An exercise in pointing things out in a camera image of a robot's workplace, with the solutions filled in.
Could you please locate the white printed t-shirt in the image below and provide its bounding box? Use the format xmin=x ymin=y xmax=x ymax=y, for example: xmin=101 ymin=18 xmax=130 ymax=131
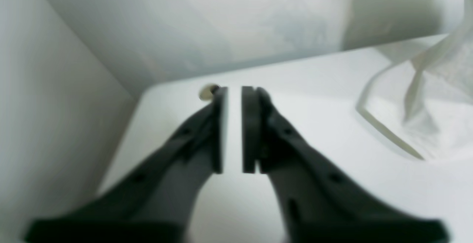
xmin=357 ymin=0 xmax=473 ymax=161

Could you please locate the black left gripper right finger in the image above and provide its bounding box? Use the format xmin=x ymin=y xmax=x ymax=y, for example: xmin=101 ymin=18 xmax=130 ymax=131
xmin=241 ymin=87 xmax=449 ymax=243

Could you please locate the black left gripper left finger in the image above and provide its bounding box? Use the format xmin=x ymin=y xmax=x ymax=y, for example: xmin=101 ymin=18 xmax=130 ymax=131
xmin=25 ymin=87 xmax=227 ymax=243

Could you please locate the right table cable grommet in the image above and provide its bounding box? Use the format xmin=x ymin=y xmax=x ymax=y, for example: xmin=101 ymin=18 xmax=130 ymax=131
xmin=199 ymin=83 xmax=220 ymax=101

